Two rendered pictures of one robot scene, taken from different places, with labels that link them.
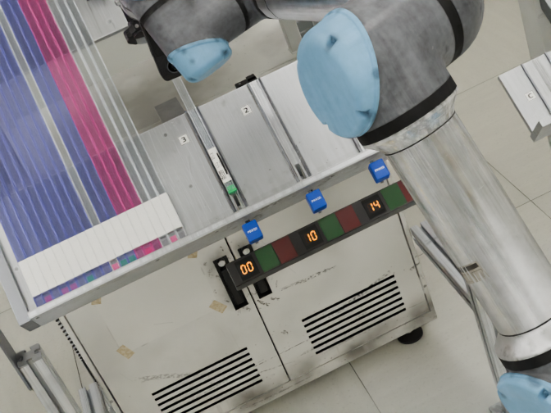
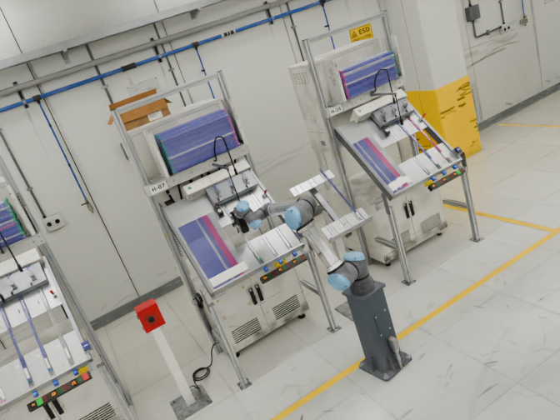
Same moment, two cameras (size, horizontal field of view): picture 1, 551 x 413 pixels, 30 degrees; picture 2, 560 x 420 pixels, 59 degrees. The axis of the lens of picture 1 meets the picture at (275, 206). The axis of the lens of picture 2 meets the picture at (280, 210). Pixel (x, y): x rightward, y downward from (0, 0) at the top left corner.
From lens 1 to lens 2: 1.69 m
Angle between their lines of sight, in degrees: 19
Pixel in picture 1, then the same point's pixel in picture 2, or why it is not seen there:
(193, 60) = (255, 223)
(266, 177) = (267, 256)
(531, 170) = not seen: hidden behind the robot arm
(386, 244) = (293, 285)
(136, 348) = (227, 317)
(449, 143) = (313, 229)
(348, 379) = (285, 329)
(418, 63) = (307, 214)
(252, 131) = (262, 246)
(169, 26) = (250, 217)
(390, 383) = (297, 328)
